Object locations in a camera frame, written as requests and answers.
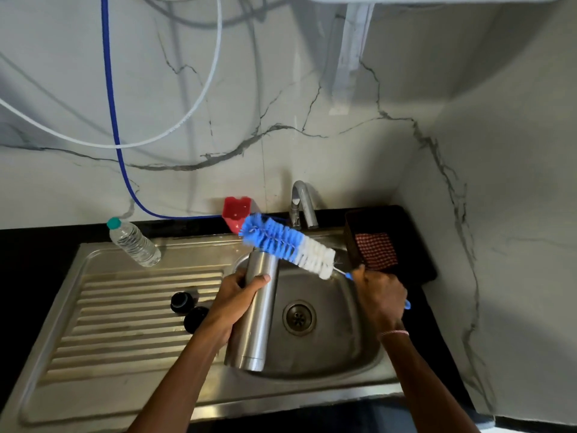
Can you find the red checkered cloth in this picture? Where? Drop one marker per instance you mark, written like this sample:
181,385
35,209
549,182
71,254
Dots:
376,251

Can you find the clear plastic water bottle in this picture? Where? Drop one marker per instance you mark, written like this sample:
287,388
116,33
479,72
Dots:
135,243

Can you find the steel flask bottle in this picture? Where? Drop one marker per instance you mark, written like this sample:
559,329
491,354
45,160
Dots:
254,320

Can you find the metal sink drain strainer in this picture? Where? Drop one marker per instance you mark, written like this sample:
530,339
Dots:
299,317

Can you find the chrome sink faucet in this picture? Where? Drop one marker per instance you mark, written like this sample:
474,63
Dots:
304,202

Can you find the person's left forearm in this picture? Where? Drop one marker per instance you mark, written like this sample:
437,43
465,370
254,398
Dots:
176,387

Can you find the steel flask cup lid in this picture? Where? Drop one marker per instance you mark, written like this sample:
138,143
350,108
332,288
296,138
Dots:
194,319

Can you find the blue white bottle brush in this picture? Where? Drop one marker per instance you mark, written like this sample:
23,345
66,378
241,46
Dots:
288,245

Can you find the black flask stopper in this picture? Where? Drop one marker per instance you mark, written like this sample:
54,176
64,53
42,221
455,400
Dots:
181,303

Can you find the person's right hand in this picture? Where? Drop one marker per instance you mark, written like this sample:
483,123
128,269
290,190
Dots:
381,297

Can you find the person's right forearm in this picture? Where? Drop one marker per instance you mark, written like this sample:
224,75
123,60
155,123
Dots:
423,387

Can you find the dark woven tray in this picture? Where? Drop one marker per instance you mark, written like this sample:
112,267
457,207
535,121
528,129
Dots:
419,252

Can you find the person's left hand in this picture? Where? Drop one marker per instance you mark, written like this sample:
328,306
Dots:
232,306

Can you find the stainless steel sink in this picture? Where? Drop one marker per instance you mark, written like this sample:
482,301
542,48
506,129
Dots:
112,347

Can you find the red plastic brush holder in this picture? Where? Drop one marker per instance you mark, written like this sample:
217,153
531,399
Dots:
234,211

